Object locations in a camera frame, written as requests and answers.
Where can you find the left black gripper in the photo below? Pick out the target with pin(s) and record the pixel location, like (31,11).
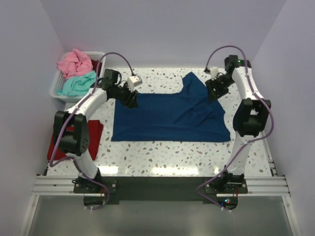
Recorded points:
(130,101)

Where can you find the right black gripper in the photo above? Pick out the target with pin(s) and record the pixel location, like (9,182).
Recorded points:
(211,85)

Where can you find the dark blue t shirt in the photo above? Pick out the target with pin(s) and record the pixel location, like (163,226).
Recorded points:
(185,116)

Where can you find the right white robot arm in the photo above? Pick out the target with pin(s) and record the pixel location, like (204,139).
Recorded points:
(248,122)

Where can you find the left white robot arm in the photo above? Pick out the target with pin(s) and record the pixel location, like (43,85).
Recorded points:
(71,133)

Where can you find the folded red t shirt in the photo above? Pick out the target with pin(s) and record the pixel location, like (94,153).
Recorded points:
(95,128)

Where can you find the dark red t shirt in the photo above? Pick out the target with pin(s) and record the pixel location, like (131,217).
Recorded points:
(96,66)

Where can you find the teal t shirt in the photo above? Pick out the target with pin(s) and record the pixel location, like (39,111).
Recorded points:
(77,85)

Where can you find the pink t shirt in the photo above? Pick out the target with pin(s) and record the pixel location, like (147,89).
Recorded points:
(75,63)

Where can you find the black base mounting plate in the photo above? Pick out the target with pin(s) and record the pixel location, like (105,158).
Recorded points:
(170,189)

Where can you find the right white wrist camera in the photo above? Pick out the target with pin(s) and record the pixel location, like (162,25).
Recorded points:
(212,71)

